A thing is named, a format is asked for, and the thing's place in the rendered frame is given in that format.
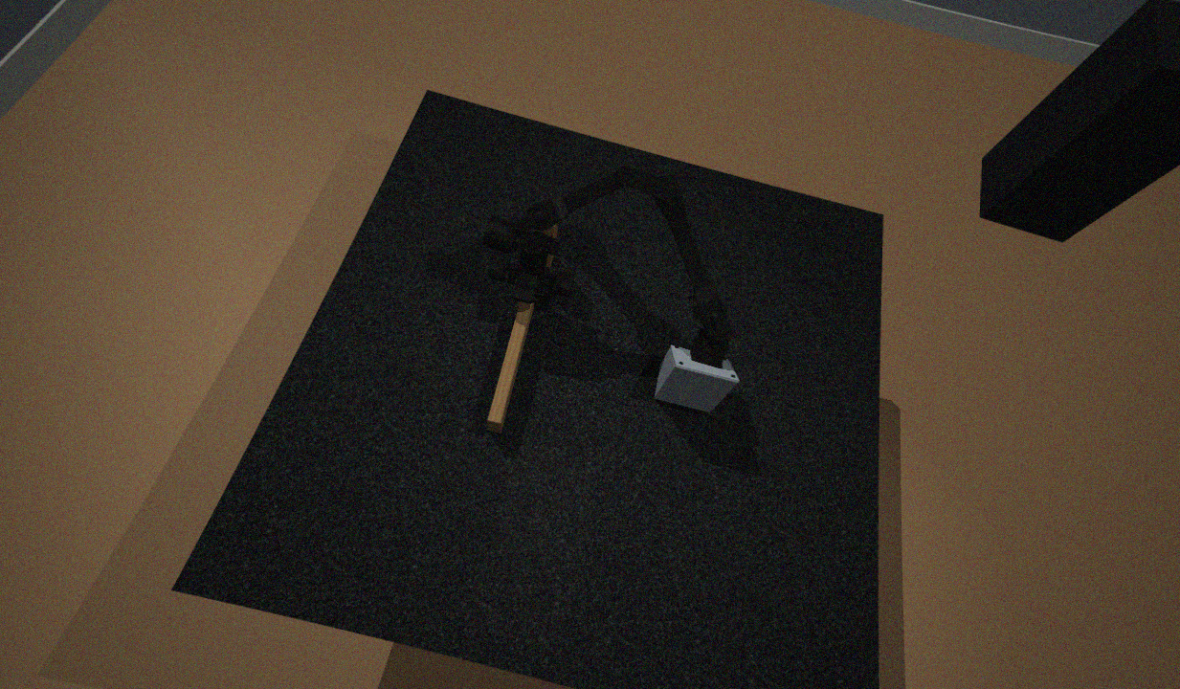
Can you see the brown wooden post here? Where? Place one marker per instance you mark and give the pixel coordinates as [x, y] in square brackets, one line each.
[550, 232]

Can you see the brown wooden board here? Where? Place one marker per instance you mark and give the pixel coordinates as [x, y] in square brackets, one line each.
[510, 367]

